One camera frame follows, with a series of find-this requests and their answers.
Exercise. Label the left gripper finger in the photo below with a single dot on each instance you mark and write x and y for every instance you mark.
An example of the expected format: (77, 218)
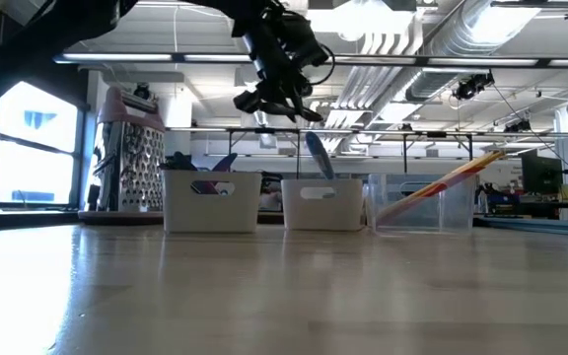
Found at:
(294, 111)
(250, 102)

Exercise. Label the light blue silicone spoon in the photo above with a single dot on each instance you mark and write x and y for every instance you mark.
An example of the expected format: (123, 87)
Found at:
(319, 153)

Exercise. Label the red silicone spatula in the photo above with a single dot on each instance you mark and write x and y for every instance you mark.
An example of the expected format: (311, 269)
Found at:
(432, 193)

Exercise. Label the orange silicone spatula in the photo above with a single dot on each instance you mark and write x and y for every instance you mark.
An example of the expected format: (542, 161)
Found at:
(449, 181)

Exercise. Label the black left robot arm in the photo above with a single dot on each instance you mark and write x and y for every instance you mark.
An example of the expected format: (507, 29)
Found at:
(42, 39)

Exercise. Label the person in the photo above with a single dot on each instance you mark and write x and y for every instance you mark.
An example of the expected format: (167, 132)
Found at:
(270, 182)

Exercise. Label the small white plastic bin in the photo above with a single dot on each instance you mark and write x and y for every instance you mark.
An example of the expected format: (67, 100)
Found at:
(294, 214)

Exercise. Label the wide white plastic bin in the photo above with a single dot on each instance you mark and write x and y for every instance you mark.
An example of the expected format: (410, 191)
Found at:
(244, 212)

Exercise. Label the black ceiling spotlight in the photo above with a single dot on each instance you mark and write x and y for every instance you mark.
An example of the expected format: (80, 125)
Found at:
(141, 91)

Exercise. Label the long ceiling light bar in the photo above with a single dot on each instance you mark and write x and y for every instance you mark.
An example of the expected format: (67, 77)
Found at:
(116, 57)

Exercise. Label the clear plastic bin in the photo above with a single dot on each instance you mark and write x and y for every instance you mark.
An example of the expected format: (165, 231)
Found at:
(461, 217)

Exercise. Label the large window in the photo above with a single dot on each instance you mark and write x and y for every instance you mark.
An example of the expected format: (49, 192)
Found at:
(32, 163)

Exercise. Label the black computer monitor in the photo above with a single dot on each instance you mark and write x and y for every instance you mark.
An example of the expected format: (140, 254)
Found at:
(540, 172)

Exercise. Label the cluttered workbench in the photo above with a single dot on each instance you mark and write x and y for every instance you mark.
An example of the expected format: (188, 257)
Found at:
(535, 207)

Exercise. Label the black background table frame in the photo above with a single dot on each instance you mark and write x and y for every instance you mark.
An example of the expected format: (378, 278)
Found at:
(437, 133)

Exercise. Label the silver ventilation duct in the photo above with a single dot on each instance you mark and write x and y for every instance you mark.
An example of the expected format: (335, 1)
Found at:
(461, 39)

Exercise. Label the black ceiling-mounted camera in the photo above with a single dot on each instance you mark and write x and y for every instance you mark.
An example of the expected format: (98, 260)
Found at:
(471, 86)

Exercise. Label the black aluminium table frame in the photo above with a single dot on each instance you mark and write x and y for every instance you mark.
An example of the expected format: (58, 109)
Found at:
(27, 219)

